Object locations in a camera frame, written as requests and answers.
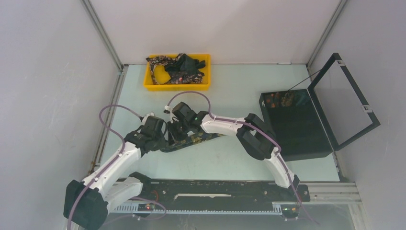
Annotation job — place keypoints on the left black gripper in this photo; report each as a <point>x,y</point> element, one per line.
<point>162,143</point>

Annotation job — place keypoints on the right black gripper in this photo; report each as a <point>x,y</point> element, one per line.
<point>174,137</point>

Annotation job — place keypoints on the navy gold floral tie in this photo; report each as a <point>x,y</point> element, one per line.
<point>194,139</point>

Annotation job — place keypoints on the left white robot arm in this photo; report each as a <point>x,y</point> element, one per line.
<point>88,202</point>

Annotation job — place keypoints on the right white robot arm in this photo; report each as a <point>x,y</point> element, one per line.
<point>257,139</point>

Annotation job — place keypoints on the rolled ties in box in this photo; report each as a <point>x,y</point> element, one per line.
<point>280,99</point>

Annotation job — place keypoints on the black pink floral tie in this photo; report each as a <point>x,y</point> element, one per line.
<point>174,77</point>

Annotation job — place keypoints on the yellow plastic bin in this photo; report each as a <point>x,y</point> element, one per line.
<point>162,76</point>

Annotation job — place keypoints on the dark green tie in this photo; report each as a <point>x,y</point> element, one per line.
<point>184,63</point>

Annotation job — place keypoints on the black storage box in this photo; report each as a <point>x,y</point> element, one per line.
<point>297,129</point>

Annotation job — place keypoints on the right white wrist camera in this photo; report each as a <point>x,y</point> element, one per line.
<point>168,110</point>

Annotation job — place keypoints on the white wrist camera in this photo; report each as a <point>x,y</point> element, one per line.
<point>146,116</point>
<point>168,110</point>

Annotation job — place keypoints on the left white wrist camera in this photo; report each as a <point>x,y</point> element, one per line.
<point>146,116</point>

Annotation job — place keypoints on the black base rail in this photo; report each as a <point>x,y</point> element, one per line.
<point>218,196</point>

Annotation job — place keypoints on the black box lid frame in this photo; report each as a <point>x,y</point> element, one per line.
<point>344,111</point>

